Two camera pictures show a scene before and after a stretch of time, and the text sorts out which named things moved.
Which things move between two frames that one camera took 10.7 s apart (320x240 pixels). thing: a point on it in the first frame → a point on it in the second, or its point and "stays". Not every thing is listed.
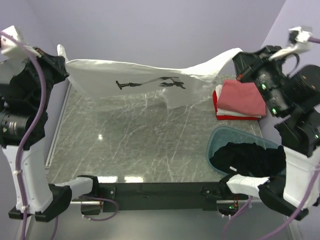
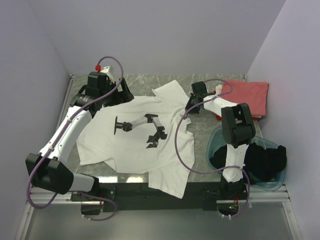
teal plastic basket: x=222 y=135 stays
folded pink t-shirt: x=241 y=97 stays
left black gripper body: x=54 y=74 → x=113 y=98
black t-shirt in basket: x=250 y=159 stays
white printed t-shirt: x=173 y=84 → x=138 y=136
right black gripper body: x=267 y=75 → x=197 y=110
